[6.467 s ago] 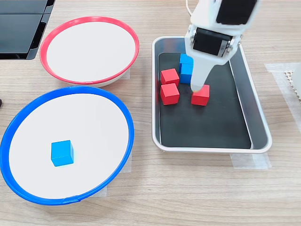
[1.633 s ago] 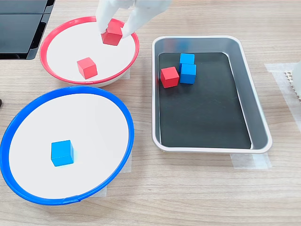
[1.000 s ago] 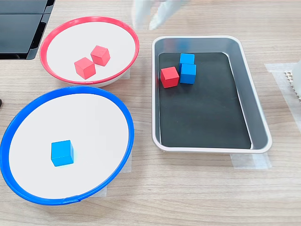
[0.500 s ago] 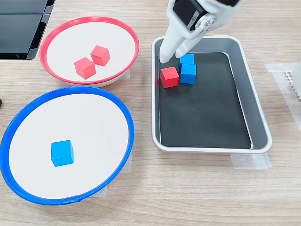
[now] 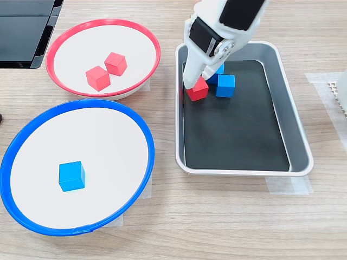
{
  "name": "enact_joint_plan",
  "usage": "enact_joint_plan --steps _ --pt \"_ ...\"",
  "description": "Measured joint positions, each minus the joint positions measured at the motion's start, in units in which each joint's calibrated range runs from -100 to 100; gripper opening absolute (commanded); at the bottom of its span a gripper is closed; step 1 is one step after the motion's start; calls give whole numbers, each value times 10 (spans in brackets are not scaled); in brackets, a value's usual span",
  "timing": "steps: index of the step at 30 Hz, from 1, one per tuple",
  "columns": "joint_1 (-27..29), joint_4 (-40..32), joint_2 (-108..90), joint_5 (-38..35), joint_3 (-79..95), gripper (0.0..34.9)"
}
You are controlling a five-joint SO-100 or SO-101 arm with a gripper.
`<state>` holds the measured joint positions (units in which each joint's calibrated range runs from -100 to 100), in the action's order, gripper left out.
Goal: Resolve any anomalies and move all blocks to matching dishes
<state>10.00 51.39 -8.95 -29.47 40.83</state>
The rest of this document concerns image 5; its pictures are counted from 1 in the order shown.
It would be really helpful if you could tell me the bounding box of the red-rimmed white plate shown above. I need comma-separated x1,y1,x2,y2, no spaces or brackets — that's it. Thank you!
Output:
45,18,162,101

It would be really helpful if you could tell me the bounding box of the black glossy plastic case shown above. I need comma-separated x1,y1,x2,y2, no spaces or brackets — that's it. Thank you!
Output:
0,0,65,69

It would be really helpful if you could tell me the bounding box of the pale perforated base plate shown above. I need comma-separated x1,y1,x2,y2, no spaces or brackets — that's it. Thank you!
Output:
326,80,347,119

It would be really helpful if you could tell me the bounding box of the blue cube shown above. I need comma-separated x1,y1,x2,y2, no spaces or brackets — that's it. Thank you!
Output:
58,160,86,192
215,74,236,99
206,62,225,85

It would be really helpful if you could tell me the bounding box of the blue-rimmed white plate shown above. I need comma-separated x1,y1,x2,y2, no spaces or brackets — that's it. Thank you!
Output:
0,99,156,237

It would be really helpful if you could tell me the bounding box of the red cube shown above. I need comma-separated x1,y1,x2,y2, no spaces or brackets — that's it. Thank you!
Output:
85,66,111,92
185,76,209,102
104,51,128,77

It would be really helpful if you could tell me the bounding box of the steel tray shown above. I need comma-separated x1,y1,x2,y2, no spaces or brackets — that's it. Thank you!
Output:
175,41,315,177

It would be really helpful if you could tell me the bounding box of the black tray mat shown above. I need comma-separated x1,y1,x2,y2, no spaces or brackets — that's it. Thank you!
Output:
182,60,291,172

